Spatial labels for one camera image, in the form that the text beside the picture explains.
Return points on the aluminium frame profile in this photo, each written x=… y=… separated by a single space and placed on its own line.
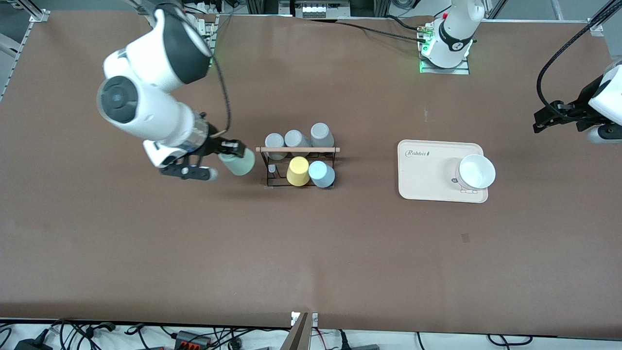
x=596 y=25
x=36 y=17

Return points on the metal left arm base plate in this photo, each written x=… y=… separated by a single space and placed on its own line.
x=444 y=71

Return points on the grey cup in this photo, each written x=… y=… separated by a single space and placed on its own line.
x=321 y=133
x=275 y=143
x=294 y=138

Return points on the yellow cup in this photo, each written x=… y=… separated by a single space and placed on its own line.
x=297 y=171

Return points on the black connector box orange levers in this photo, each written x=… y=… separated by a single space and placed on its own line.
x=192 y=339

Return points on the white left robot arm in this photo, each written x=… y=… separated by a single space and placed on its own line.
x=454 y=34

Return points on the grey device with white sockets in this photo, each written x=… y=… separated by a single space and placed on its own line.
x=316 y=8

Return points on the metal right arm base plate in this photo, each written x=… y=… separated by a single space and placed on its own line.
x=212 y=36

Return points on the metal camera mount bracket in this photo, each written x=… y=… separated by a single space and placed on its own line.
x=296 y=335

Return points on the white bowl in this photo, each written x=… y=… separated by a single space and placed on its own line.
x=476 y=170

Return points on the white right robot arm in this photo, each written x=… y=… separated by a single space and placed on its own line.
x=146 y=112

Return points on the light blue cup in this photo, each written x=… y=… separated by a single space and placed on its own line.
x=320 y=174

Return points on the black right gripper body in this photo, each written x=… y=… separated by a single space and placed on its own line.
x=212 y=145

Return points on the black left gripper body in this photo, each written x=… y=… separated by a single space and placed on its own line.
x=579 y=110

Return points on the black power adapter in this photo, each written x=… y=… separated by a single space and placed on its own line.
x=31 y=345

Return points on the pale green cup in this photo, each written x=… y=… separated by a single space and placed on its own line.
x=238 y=165

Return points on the cream tray with Rabbit print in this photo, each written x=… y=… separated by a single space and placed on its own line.
x=418 y=180

